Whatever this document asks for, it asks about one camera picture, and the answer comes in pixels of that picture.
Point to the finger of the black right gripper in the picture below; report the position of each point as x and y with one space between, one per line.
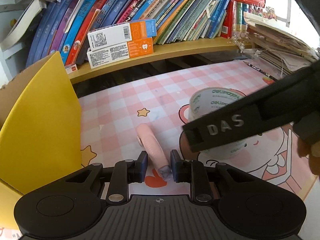
295 98

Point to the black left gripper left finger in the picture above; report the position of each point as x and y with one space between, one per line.
76 202

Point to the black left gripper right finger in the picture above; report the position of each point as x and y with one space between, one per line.
241 201

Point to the clear packing tape roll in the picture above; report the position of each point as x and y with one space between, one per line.
208 127

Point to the pink eraser case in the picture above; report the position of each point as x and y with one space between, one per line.
148 141

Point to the person right hand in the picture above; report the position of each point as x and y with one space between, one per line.
305 150

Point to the black patterned pencil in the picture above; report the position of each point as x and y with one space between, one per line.
260 70

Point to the stack of papers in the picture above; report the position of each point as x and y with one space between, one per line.
277 45

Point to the yellow cardboard box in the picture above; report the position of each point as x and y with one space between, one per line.
40 132

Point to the pink checkered desk mat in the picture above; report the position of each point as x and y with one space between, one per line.
110 118

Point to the row of colourful books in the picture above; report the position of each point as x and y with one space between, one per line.
64 24

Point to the lower orange white box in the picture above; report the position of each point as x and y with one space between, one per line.
120 52

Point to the orange white box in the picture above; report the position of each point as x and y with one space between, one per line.
123 32
120 52

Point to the upper orange white box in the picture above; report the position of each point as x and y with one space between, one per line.
123 32

